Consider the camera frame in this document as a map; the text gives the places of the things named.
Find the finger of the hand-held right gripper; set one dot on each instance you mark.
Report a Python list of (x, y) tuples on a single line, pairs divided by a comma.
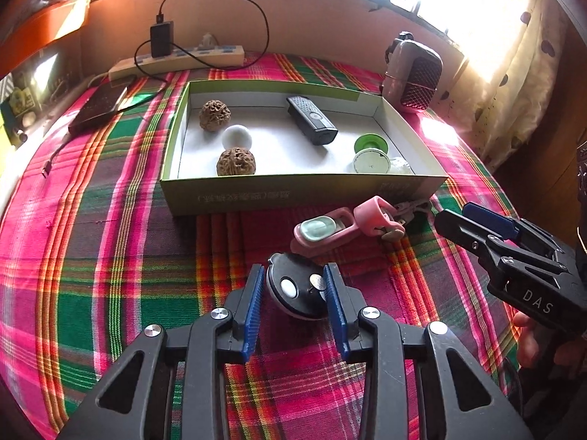
[(458, 229), (488, 222)]

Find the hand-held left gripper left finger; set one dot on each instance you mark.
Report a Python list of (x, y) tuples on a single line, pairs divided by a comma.
[(252, 311)]

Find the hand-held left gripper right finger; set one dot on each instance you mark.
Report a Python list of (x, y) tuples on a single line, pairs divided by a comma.
[(334, 311)]

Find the black round disc holder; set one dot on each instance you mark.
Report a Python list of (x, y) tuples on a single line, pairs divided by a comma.
[(293, 284)]

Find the pink clipper with teal pad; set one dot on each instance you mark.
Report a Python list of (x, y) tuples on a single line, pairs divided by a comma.
[(316, 231)]

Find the pink loop clip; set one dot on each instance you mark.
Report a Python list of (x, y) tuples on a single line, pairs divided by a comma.
[(367, 211)]

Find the green and white spool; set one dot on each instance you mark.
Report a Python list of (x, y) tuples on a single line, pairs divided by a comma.
[(370, 160)]

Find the green cardboard box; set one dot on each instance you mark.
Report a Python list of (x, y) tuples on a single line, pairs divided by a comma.
[(275, 146)]

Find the white round knob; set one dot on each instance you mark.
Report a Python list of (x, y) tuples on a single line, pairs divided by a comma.
[(236, 136)]

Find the black rectangular light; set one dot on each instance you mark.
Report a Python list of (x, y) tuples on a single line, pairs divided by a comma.
[(312, 119)]

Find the brown walnut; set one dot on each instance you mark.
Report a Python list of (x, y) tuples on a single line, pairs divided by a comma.
[(235, 161), (214, 115)]

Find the person's right hand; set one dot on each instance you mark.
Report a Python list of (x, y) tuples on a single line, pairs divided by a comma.
[(534, 343)]

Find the dotted white curtain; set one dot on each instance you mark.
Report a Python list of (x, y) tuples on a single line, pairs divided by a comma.
[(527, 78)]

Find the black smartphone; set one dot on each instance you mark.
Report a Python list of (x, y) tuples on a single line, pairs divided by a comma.
[(98, 105)]

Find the beige power strip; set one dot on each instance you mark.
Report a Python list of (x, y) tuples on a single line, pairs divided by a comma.
[(220, 55)]

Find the black charger adapter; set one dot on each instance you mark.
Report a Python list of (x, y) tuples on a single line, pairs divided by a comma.
[(162, 39)]

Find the glass tank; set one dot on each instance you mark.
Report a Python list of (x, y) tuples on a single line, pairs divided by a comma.
[(41, 68)]

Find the orange plastic tray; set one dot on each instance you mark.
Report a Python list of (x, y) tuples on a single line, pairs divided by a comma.
[(46, 23)]

